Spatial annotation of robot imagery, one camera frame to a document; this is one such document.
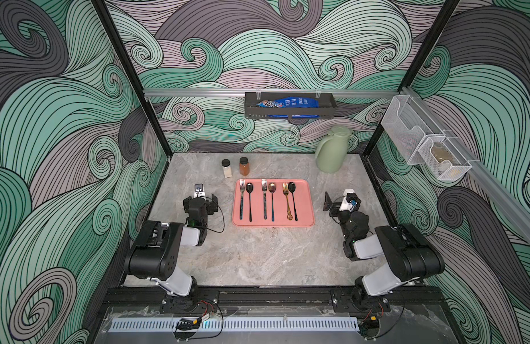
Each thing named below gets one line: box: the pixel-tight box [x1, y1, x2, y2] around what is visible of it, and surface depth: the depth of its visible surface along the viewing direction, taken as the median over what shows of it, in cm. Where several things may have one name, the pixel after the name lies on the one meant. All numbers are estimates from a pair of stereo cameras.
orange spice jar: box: [239, 156, 250, 177], surface depth 107 cm
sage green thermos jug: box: [315, 125, 351, 174], surface depth 102 cm
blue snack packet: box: [257, 96, 319, 109], surface depth 94 cm
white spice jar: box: [221, 158, 233, 179], surface depth 106 cm
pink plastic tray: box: [232, 178, 316, 228], surface depth 102 cm
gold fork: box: [282, 182, 293, 221], surface depth 106 cm
